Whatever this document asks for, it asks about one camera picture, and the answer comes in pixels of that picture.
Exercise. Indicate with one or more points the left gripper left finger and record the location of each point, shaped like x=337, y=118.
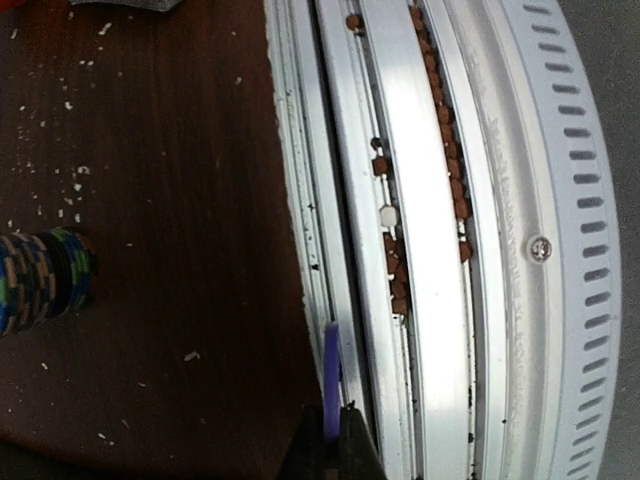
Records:
x=305, y=457

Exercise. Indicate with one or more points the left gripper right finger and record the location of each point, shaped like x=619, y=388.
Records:
x=358, y=458

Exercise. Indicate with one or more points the purple small blind button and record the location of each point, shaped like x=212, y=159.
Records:
x=331, y=383

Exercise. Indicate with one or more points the poker chip stack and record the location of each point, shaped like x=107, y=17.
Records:
x=44, y=276

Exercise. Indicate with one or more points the deck of grey cards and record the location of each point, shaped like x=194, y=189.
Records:
x=160, y=6

